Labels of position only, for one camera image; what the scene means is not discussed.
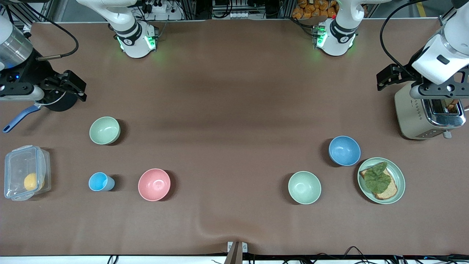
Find pale green bowl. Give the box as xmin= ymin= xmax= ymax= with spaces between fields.
xmin=288 ymin=171 xmax=322 ymax=205
xmin=89 ymin=116 xmax=121 ymax=145

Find blue bowl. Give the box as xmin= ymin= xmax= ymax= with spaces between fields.
xmin=328 ymin=136 xmax=361 ymax=166

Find pink bowl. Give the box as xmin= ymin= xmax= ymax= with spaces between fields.
xmin=138 ymin=168 xmax=171 ymax=202

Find glass lid with blue knob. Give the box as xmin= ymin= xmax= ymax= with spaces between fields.
xmin=36 ymin=91 xmax=69 ymax=107

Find beige chrome toaster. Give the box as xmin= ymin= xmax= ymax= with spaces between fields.
xmin=395 ymin=82 xmax=466 ymax=140

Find clear plastic lidded container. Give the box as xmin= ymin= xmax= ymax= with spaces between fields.
xmin=4 ymin=145 xmax=52 ymax=201

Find pale green plate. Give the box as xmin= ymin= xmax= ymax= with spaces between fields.
xmin=358 ymin=157 xmax=406 ymax=205

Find yellow lemon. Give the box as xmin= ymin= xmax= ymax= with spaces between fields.
xmin=24 ymin=173 xmax=45 ymax=191

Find green lettuce leaf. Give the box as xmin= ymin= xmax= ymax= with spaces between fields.
xmin=364 ymin=162 xmax=392 ymax=194

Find light blue cup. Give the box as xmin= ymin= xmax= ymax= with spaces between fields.
xmin=88 ymin=172 xmax=115 ymax=192

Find orange packaged snacks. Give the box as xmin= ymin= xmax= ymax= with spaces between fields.
xmin=292 ymin=0 xmax=338 ymax=20

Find brown bread slice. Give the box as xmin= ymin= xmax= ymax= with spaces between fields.
xmin=359 ymin=167 xmax=398 ymax=200

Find white power strip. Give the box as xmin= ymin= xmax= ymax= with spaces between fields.
xmin=141 ymin=0 xmax=173 ymax=13

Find brown table cloth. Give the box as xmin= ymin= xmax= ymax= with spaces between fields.
xmin=0 ymin=18 xmax=469 ymax=256

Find black pot with blue handle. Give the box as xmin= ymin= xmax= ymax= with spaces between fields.
xmin=3 ymin=90 xmax=79 ymax=133

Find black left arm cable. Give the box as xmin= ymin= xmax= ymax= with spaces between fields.
xmin=380 ymin=0 xmax=447 ymax=74

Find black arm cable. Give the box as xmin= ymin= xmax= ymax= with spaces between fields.
xmin=7 ymin=2 xmax=79 ymax=61
xmin=380 ymin=0 xmax=447 ymax=74

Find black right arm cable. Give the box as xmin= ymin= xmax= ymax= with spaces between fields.
xmin=7 ymin=2 xmax=79 ymax=61

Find aluminium frame profile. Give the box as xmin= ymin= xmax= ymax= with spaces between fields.
xmin=439 ymin=5 xmax=457 ymax=27
xmin=0 ymin=0 xmax=55 ymax=24

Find black looped floor cable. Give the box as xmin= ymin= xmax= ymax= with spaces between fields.
xmin=343 ymin=246 xmax=370 ymax=257

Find grey metal bracket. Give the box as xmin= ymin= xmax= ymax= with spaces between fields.
xmin=227 ymin=241 xmax=248 ymax=253

